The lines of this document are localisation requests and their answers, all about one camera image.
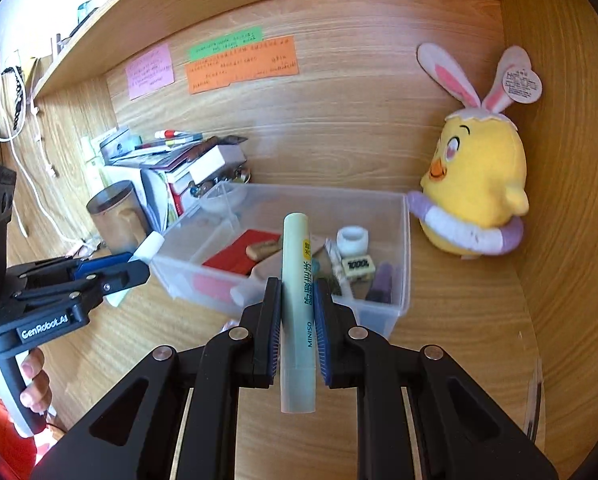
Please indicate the green sticky note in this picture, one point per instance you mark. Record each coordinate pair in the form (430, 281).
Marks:
(226, 42)

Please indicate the red booklet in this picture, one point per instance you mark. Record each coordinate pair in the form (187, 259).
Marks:
(239, 255)

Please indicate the stack of books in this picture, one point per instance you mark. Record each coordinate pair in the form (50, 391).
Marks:
(189, 155)

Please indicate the white tube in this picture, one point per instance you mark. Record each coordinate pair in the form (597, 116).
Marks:
(151, 245)

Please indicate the white patterned stick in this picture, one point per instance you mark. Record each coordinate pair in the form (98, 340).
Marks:
(336, 260)

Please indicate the person's left hand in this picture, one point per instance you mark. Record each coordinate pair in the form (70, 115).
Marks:
(36, 380)

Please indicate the white tape roll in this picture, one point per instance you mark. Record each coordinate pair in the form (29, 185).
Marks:
(353, 242)

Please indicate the purple item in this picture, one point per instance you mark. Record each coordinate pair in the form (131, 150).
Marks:
(381, 282)

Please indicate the pink sticky note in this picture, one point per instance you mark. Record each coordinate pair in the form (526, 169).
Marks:
(150, 71)

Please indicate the yellow chick plush toy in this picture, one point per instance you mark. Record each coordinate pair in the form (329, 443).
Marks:
(479, 175)

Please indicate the red white marker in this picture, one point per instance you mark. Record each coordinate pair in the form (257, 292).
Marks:
(170, 135)

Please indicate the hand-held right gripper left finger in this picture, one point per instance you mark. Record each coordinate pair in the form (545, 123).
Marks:
(274, 330)

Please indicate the white cardboard box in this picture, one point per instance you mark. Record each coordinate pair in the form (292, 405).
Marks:
(216, 162)

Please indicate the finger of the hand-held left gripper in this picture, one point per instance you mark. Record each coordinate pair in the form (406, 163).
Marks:
(124, 277)
(99, 262)

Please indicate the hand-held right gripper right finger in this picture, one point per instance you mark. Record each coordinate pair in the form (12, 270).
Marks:
(324, 330)

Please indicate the small clear bowl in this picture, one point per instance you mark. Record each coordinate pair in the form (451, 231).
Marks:
(221, 200)

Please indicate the clear plastic storage box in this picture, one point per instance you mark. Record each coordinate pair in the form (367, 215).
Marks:
(199, 272)

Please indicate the red white book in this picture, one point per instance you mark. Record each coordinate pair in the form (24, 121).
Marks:
(179, 195)

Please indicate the brown grey mug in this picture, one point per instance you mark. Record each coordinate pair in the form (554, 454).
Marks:
(114, 220)

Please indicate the cream printed eraser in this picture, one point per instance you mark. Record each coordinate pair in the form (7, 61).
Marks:
(359, 269)

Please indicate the grey tin box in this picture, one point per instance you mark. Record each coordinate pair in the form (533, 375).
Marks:
(119, 145)

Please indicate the orange sticky note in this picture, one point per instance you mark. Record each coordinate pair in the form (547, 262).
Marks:
(244, 67)

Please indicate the white plastic folder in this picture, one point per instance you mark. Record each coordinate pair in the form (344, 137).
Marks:
(154, 195)

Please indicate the wooden shelf board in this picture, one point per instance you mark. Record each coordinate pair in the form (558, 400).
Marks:
(129, 20)

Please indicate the small golden brown object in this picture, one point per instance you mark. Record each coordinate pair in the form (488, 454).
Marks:
(264, 250)

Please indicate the red soft item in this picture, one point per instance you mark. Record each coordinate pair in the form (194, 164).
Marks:
(211, 287)

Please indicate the light green tube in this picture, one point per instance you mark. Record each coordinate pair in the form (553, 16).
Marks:
(299, 270)

